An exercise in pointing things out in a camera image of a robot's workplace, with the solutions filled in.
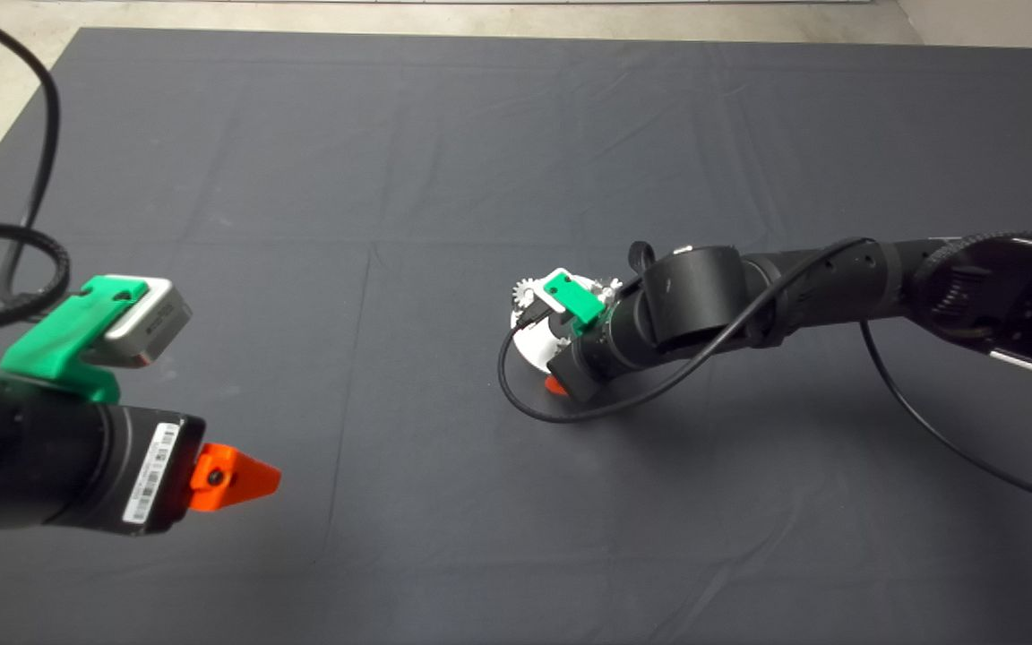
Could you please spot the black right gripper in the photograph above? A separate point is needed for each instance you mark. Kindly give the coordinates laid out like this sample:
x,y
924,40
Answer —
x,y
592,358

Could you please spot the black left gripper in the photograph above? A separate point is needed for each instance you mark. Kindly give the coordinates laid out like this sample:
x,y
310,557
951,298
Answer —
x,y
126,466

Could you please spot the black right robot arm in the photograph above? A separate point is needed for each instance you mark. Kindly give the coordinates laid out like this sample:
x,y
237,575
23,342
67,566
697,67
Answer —
x,y
695,296

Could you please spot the small steel gear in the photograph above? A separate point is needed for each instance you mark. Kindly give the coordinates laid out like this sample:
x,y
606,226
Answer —
x,y
610,288
525,291

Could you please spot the round metal plate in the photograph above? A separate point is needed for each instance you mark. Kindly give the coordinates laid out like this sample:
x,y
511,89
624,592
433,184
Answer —
x,y
529,340

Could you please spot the dark grey table cloth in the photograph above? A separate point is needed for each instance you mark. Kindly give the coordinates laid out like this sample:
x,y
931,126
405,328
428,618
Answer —
x,y
480,134

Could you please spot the right green camera mount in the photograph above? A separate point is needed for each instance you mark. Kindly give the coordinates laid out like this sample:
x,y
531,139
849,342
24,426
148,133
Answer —
x,y
580,305

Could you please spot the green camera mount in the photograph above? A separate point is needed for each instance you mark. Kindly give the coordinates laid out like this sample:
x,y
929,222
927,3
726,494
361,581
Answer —
x,y
55,345
580,305

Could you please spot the right grey wrist camera box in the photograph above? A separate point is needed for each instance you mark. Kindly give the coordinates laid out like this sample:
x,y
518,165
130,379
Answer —
x,y
555,278

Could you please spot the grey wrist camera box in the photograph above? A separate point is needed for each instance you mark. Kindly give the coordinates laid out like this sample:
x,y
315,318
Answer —
x,y
555,278
158,318

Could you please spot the left grey wrist camera box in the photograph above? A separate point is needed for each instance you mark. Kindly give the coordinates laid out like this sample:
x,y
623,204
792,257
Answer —
x,y
158,318

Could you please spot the left green camera mount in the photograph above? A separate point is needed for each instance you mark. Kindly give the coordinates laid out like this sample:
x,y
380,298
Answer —
x,y
55,345

